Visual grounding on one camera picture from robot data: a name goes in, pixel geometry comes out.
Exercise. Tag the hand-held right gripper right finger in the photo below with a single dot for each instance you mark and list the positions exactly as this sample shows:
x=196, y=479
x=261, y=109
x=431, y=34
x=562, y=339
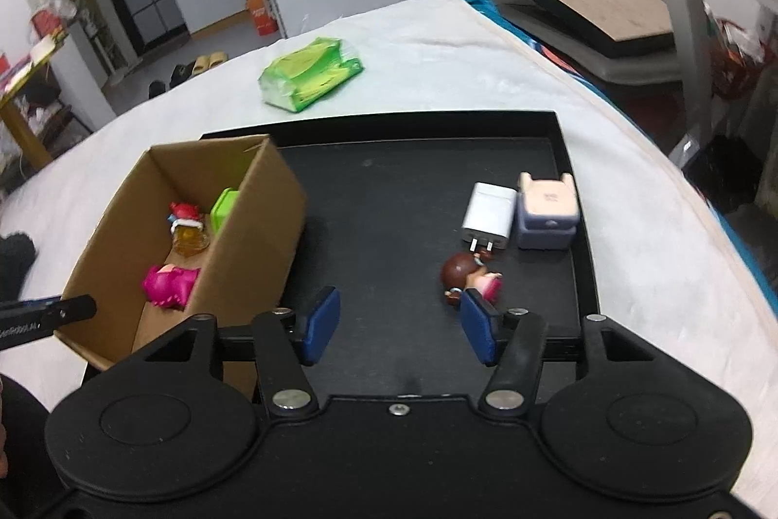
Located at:
x=480, y=327

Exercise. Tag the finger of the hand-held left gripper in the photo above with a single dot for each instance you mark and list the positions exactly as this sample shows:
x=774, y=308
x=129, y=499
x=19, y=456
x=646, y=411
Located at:
x=67, y=309

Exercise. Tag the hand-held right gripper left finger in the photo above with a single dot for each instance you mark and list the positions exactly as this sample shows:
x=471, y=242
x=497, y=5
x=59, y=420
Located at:
x=319, y=327

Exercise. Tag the brown-haired doll figure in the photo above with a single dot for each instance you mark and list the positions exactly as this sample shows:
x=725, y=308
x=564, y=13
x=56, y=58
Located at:
x=465, y=273

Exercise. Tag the brown cardboard box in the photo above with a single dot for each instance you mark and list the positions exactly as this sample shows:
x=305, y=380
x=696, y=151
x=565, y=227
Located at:
x=249, y=251

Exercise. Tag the magenta toy figure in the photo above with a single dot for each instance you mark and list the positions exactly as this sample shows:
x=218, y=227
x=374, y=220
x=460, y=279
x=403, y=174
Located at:
x=170, y=285

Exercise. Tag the white charger plug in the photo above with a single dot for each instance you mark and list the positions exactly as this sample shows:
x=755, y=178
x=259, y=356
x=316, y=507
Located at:
x=489, y=218

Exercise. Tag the black tray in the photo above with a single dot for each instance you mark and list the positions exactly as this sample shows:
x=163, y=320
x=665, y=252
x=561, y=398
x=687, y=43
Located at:
x=389, y=227

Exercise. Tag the purple and beige toy box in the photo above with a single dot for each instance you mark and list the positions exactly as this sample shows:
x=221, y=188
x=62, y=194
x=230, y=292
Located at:
x=547, y=221

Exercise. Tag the red-hat amber toy figure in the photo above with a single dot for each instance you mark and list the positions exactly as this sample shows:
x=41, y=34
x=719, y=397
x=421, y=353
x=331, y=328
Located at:
x=188, y=230

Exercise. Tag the green cube toy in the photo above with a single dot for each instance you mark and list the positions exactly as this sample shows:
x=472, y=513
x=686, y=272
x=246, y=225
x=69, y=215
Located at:
x=223, y=209

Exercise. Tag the black fuzzy cloth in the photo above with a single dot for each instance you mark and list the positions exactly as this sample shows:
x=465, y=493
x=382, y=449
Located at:
x=15, y=257

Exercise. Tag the yellow side table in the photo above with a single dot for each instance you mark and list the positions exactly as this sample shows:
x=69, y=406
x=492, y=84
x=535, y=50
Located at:
x=24, y=111

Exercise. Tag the black slipper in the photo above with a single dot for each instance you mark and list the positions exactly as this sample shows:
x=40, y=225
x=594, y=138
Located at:
x=179, y=74
x=157, y=88

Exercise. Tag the green tissue packet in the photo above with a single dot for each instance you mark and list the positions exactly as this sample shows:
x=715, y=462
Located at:
x=307, y=75

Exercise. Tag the yellow slipper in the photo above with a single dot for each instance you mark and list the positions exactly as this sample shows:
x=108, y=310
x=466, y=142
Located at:
x=200, y=65
x=217, y=60

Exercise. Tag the red box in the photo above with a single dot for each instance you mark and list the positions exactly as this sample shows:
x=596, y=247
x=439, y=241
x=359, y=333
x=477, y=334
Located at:
x=50, y=20

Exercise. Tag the orange cardboard box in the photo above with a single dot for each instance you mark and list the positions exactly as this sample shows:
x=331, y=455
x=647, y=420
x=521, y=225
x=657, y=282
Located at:
x=261, y=11

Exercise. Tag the red basket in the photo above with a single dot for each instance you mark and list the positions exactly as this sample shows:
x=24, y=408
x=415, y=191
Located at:
x=738, y=63

